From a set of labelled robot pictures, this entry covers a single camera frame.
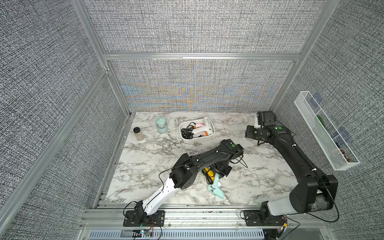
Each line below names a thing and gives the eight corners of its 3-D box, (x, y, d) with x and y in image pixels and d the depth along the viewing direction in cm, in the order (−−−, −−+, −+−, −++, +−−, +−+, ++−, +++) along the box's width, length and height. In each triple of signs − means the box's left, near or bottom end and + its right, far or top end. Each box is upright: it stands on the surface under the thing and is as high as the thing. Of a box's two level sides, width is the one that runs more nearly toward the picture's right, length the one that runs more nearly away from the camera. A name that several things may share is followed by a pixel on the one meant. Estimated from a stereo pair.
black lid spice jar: (136, 141, 106) (132, 132, 98) (138, 136, 109) (134, 126, 101) (143, 141, 106) (138, 132, 98) (144, 136, 109) (140, 126, 101)
